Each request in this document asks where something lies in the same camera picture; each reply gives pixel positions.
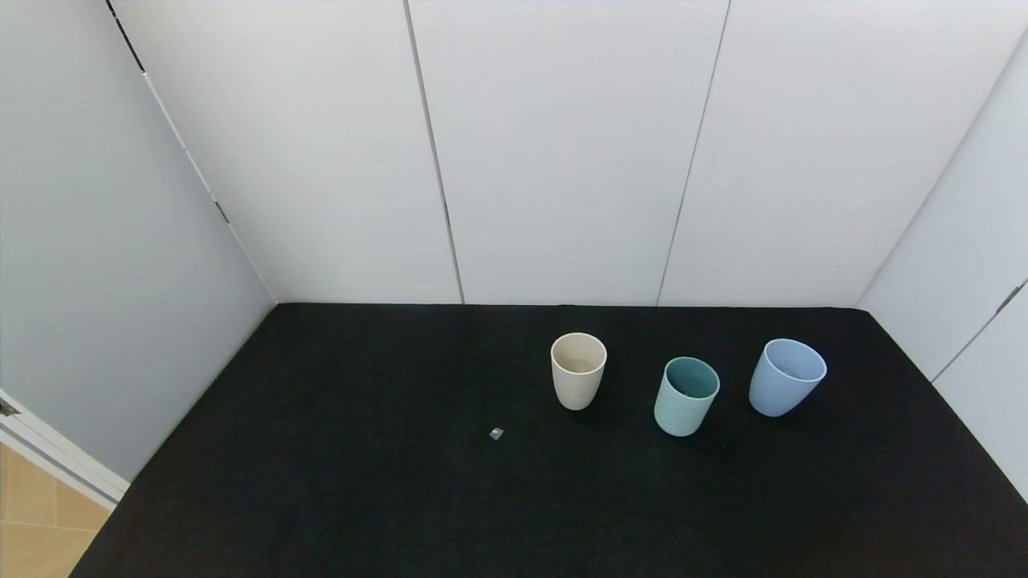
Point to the light blue plastic cup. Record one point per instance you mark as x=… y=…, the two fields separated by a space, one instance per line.
x=775 y=397

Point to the beige plastic cup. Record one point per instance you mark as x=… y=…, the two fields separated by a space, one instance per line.
x=577 y=389

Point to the teal plastic cup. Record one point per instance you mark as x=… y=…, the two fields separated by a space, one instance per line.
x=679 y=413

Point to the black wall panel clip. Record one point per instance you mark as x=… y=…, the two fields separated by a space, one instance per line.
x=222 y=212

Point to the white door frame trim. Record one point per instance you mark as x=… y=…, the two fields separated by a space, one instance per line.
x=56 y=461

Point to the grey wall panel clip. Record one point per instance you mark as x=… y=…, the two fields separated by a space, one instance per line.
x=1010 y=299

